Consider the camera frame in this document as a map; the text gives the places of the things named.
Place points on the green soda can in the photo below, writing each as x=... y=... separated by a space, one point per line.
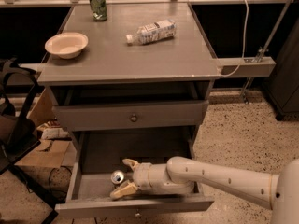
x=99 y=9

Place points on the grey drawer cabinet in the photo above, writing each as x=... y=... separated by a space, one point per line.
x=109 y=71

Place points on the closed grey top drawer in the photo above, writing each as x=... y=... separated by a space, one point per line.
x=117 y=116

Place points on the white bowl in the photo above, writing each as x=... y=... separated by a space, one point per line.
x=67 y=45

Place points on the open grey middle drawer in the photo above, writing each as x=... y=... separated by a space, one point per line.
x=101 y=153

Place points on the round brass top knob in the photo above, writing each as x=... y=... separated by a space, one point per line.
x=134 y=118

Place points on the brown cardboard sheet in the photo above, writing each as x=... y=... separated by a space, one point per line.
x=49 y=154

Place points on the black office chair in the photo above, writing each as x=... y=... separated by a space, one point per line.
x=17 y=133

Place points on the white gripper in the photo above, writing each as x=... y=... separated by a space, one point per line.
x=142 y=175

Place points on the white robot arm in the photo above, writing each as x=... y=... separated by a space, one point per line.
x=279 y=193

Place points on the silver blue redbull can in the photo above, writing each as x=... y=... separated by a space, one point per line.
x=117 y=177

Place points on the clear plastic water bottle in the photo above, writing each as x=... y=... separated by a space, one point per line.
x=153 y=32

